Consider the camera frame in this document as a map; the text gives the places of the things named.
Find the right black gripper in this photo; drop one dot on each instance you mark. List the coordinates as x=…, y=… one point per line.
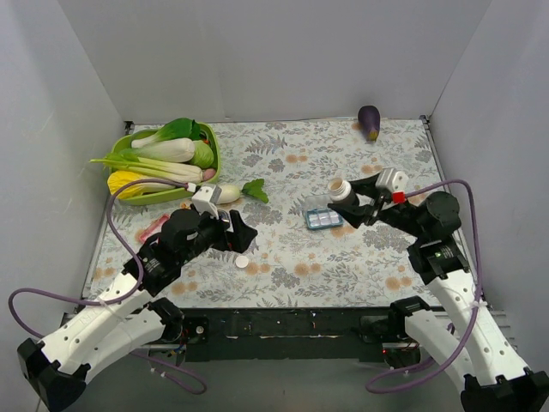
x=373, y=206

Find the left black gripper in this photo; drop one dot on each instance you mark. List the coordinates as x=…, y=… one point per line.
x=229, y=232

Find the white bottle cap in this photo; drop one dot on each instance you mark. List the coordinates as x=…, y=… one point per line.
x=242, y=262

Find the white cap pill bottle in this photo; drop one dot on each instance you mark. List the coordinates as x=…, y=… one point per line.
x=341, y=192

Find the blue rectangular pill box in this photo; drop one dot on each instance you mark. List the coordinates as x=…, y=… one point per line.
x=318, y=215

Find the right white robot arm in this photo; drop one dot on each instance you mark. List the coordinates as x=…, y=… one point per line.
x=472, y=350

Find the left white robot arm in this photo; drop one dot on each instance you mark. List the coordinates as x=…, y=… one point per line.
x=130, y=312

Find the white radish with leaves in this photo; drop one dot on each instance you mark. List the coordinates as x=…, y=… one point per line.
x=232, y=193

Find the floral table mat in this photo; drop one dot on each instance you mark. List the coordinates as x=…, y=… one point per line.
x=288, y=264

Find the pink radish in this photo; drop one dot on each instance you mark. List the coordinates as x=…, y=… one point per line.
x=207, y=174

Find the purple eggplant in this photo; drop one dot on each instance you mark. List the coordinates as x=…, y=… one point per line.
x=369, y=119

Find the pink rectangular pill box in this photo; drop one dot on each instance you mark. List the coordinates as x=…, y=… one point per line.
x=154, y=227

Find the light green cabbage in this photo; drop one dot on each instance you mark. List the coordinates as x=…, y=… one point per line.
x=203, y=156

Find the green bok choy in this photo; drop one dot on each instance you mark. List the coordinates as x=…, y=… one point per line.
x=178, y=128

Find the green plastic basket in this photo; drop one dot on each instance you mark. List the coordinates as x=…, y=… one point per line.
x=176, y=193

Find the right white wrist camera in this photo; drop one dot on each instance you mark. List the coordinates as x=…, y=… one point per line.
x=391, y=181

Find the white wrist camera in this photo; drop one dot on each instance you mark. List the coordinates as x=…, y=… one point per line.
x=205, y=198
x=391, y=181

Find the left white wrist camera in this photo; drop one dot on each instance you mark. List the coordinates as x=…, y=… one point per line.
x=205, y=198

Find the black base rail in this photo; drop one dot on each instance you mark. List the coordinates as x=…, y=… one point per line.
x=363, y=334

